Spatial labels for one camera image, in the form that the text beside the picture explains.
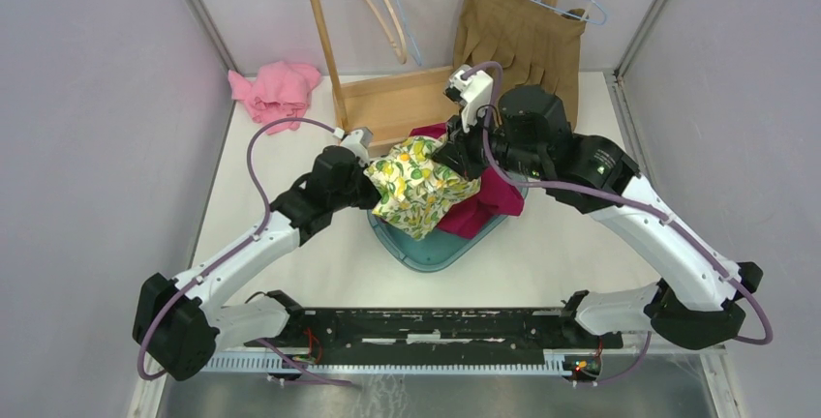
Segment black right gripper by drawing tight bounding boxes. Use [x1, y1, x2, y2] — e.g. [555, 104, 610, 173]
[434, 100, 548, 181]

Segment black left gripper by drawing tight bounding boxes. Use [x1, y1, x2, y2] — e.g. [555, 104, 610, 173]
[330, 155, 414, 212]

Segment magenta cloth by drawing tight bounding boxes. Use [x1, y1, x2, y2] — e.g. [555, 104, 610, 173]
[374, 124, 524, 240]

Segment yellow patterned cloth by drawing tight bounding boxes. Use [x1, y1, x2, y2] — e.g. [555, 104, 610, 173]
[364, 135, 481, 240]

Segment wooden clothes rack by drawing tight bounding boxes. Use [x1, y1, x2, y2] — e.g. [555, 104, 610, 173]
[295, 0, 573, 159]

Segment brown skirt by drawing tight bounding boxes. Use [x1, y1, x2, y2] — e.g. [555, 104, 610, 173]
[452, 0, 586, 128]

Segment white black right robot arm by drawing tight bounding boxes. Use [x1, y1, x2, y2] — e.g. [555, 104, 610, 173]
[434, 85, 763, 350]

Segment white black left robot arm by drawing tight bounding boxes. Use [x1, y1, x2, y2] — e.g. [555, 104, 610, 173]
[133, 146, 380, 381]

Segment beige wooden hanger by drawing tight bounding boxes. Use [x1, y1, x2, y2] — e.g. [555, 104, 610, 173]
[328, 0, 410, 66]

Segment teal plastic basket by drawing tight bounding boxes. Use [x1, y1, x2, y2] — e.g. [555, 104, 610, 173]
[366, 186, 527, 273]

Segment pink crumpled cloth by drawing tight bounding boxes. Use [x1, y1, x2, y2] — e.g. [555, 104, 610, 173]
[228, 61, 322, 125]

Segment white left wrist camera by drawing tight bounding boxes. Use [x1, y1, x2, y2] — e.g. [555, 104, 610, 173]
[333, 127, 373, 166]

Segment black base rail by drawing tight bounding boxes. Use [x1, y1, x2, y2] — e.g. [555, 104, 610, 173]
[270, 308, 623, 367]

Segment white slotted cable duct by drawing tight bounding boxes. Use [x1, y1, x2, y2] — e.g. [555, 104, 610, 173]
[201, 348, 593, 378]

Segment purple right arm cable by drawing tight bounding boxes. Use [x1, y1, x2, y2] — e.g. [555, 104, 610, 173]
[461, 60, 775, 385]

